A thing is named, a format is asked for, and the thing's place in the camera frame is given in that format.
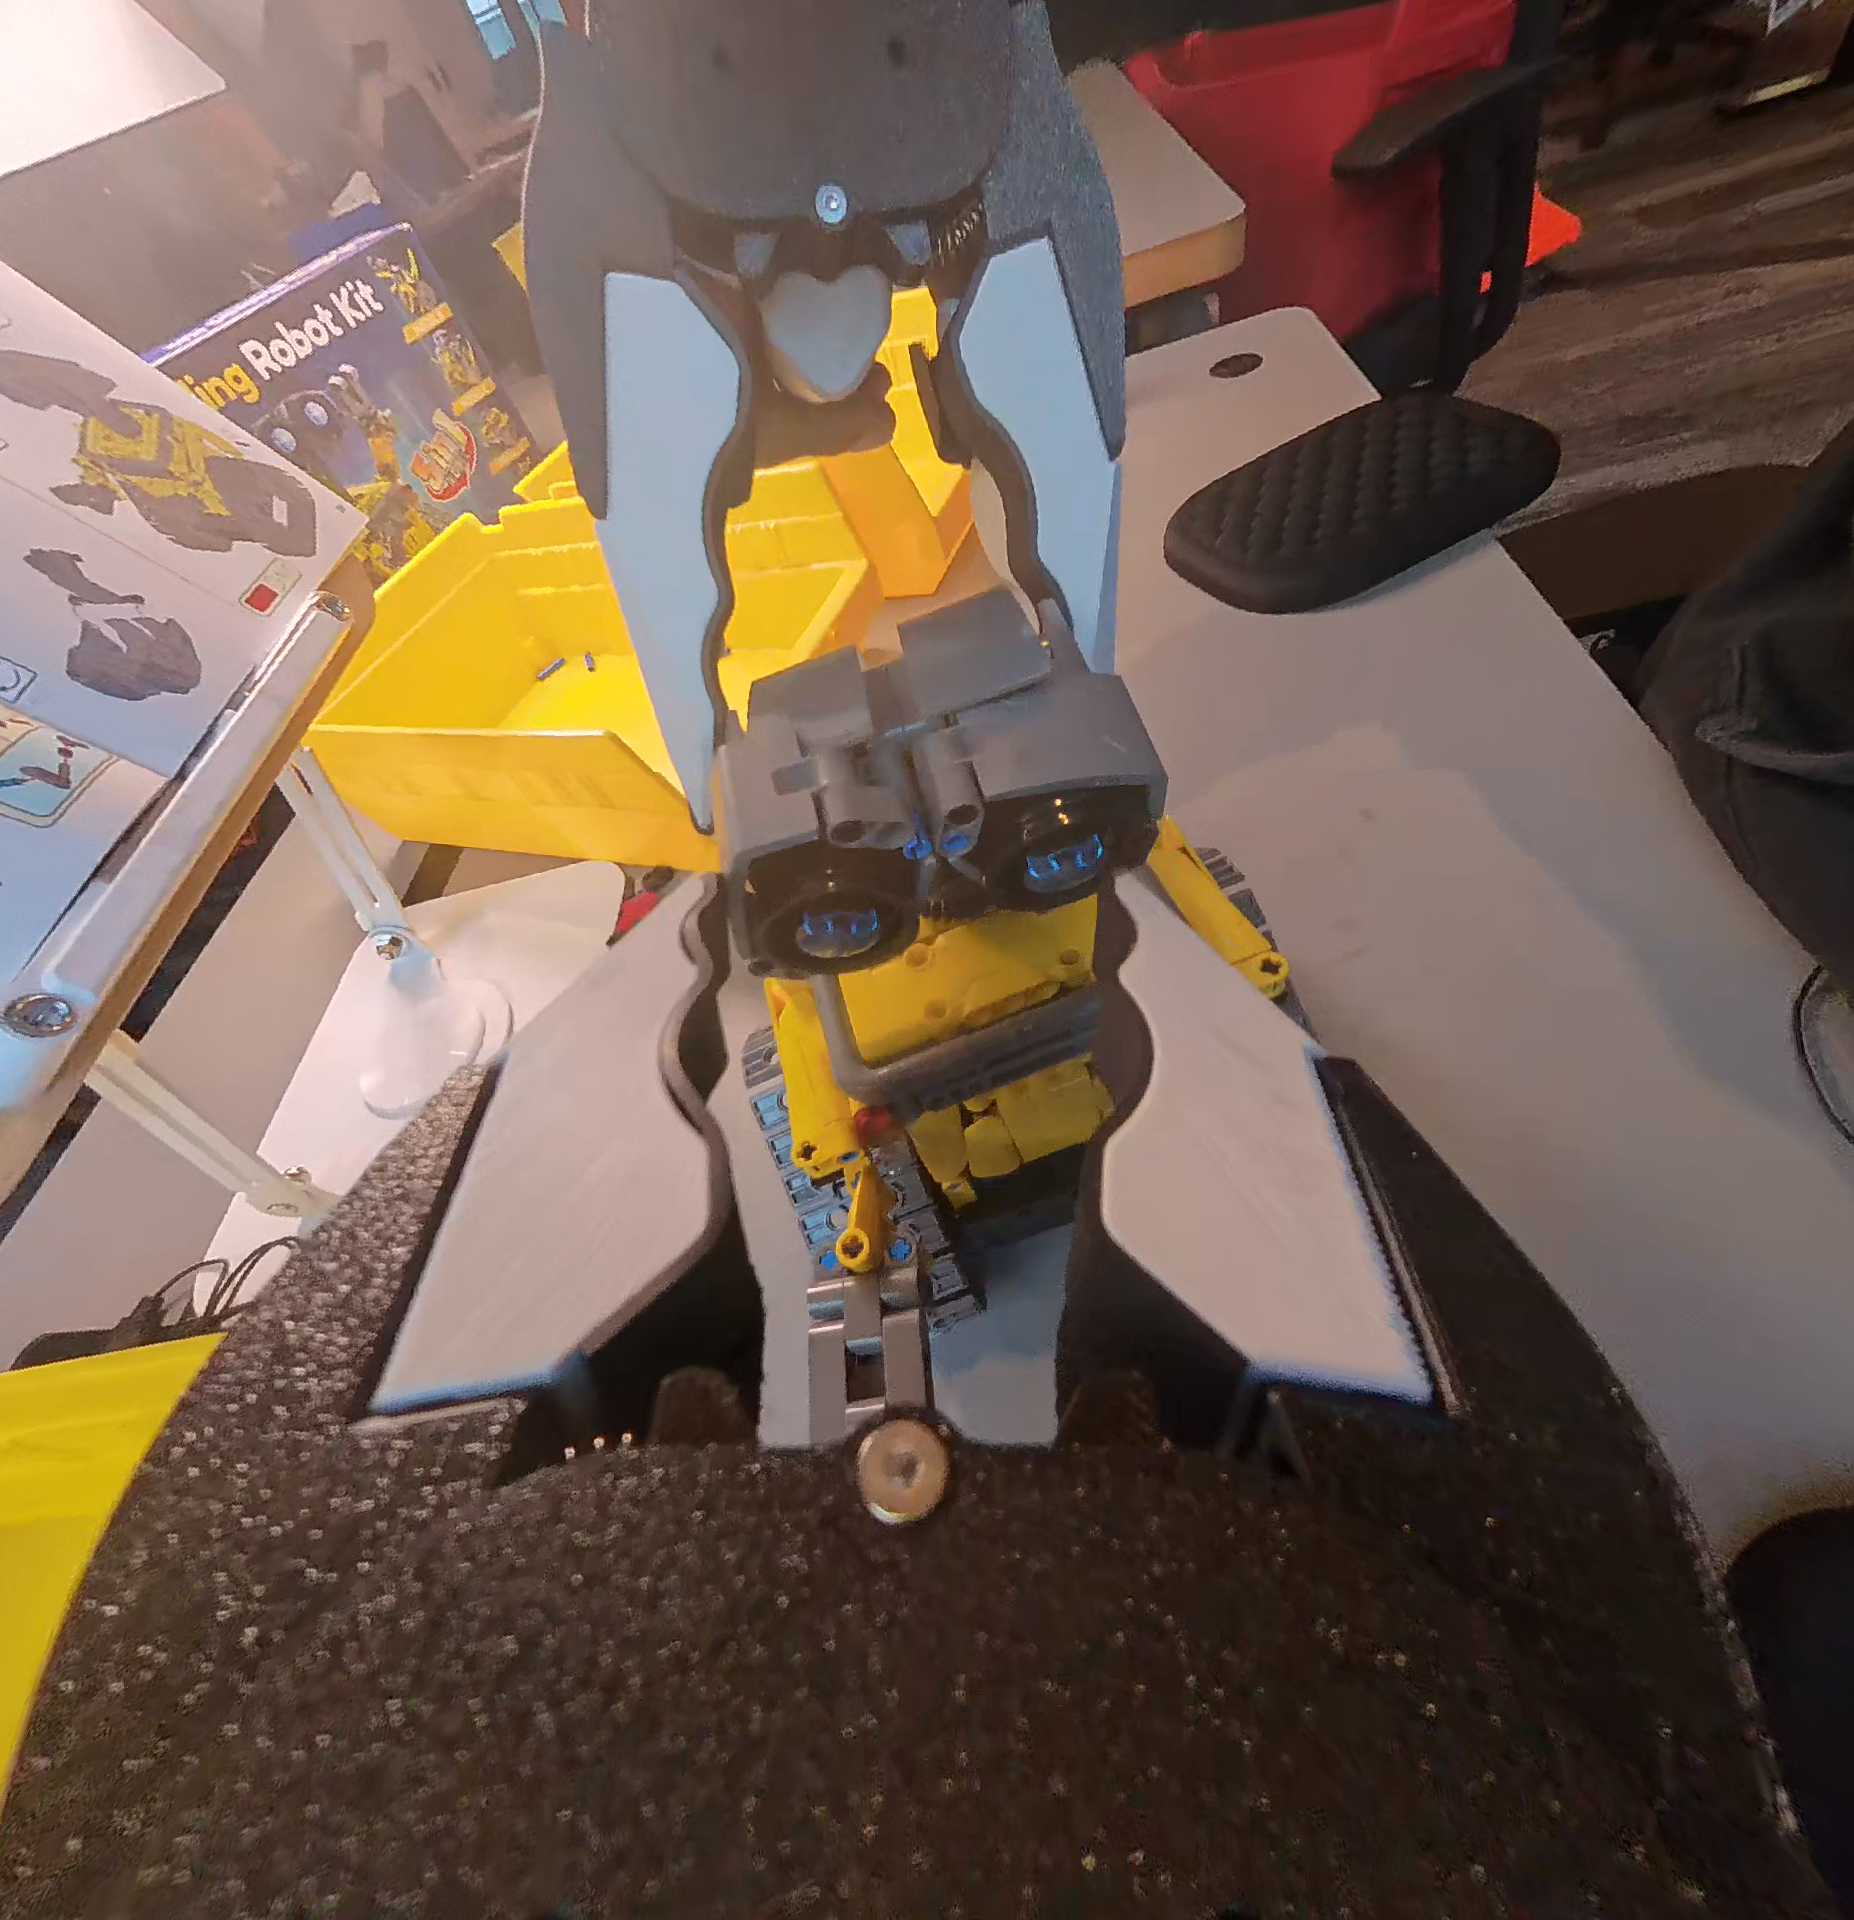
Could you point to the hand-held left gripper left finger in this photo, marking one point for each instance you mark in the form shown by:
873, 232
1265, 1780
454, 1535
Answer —
553, 1185

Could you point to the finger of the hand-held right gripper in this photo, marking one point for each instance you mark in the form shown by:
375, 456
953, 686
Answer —
666, 525
1056, 450

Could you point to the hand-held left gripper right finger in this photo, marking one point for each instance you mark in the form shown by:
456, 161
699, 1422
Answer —
1257, 1185

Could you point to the yellow tracked toy robot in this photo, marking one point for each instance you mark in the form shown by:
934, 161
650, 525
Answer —
956, 1051

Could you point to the white book stand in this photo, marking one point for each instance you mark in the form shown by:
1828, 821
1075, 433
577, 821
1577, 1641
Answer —
342, 930

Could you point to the grey motor block assembly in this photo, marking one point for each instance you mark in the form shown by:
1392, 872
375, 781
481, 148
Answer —
943, 779

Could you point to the instruction booklet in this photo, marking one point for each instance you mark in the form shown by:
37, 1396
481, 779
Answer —
117, 571

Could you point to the yellow plastic parts bin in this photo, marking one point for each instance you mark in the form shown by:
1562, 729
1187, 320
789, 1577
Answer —
897, 467
508, 690
43, 1531

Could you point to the grey desk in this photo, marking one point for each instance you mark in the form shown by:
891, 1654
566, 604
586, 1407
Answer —
1541, 900

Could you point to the white side table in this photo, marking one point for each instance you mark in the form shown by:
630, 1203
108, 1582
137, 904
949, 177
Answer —
1169, 180

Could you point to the blue robot kit box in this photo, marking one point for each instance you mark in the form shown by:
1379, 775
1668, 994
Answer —
359, 405

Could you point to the red beanbag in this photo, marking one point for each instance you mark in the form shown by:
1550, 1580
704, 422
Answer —
1318, 167

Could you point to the person's black hoodie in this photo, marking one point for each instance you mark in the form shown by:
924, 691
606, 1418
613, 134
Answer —
1783, 750

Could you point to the white board on pole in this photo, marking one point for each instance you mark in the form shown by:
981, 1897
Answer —
71, 75

